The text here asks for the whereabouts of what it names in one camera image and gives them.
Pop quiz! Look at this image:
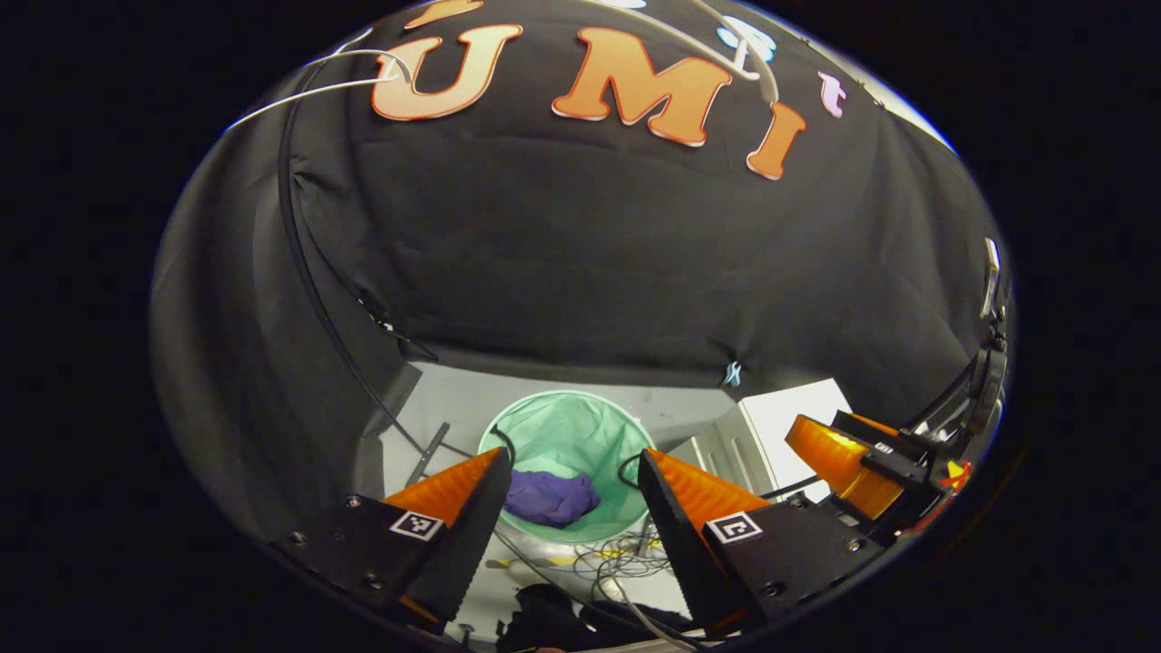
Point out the tangle of floor cables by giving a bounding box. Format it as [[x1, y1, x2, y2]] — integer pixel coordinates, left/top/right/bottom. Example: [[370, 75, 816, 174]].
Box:
[[490, 531, 699, 652]]

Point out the purple corduroy jacket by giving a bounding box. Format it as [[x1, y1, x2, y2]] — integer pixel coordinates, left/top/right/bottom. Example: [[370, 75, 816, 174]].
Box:
[[503, 469, 601, 530]]

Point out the dark cloth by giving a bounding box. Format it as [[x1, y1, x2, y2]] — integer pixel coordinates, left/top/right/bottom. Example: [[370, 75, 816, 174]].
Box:
[[497, 583, 699, 653]]

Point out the green laundry hamper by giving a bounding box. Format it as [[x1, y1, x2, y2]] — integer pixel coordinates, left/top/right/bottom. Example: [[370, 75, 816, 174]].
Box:
[[478, 390, 656, 545]]

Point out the black backdrop cloth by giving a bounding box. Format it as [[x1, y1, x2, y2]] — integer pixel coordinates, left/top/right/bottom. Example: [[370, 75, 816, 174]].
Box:
[[150, 0, 1012, 545]]

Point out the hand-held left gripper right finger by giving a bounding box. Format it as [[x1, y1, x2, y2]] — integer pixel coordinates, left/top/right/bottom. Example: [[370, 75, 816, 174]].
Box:
[[638, 447, 894, 636]]

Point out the black clothes rack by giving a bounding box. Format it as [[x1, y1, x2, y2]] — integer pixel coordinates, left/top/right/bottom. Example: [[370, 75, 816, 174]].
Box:
[[277, 54, 477, 486]]

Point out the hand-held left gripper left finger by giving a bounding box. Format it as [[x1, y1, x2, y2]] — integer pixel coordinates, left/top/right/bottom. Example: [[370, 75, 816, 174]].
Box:
[[272, 446, 513, 636]]

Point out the white plastic hanger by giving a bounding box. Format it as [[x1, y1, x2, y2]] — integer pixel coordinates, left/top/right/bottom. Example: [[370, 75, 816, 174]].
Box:
[[580, 0, 781, 105], [227, 50, 418, 132]]

